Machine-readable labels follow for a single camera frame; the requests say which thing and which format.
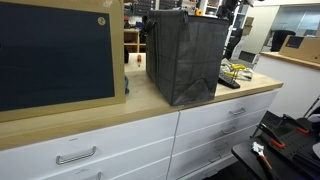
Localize white box dark panel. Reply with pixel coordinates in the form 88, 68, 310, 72
237, 49, 261, 69

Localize white shelving unit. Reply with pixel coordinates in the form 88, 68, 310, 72
199, 0, 221, 19

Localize small dark office chair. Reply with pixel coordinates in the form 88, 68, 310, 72
223, 28, 245, 61

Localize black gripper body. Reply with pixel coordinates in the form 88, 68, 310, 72
218, 0, 241, 20

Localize grey fabric tote bag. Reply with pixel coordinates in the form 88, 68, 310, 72
145, 8, 231, 107

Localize black clamp orange tip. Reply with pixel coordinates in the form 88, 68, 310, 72
281, 113, 311, 136
258, 122, 287, 150

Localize blue fabric item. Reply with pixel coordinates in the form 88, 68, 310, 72
124, 74, 131, 95

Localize white counter wooden top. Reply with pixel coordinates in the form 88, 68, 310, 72
259, 51, 320, 119

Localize stacked small cardboard boxes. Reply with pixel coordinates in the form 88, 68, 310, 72
242, 16, 255, 37

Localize white printed cloth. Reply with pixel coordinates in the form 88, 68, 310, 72
222, 61, 256, 82

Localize black wedge tool holder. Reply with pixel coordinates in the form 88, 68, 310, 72
217, 68, 242, 90

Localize black side table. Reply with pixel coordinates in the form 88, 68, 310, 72
231, 110, 320, 180

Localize wooden workbench with shelves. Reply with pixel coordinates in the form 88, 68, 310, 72
123, 28, 148, 54

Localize cardboard box black label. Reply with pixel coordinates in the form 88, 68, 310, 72
278, 35, 320, 65

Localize white drawer cabinet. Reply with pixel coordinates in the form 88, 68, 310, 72
0, 89, 279, 180

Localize black rounded chair back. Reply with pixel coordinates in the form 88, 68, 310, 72
270, 29, 297, 53

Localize wood framed black board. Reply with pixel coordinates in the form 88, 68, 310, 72
0, 0, 127, 123

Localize black perforated plate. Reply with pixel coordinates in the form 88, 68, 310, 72
278, 128, 320, 168

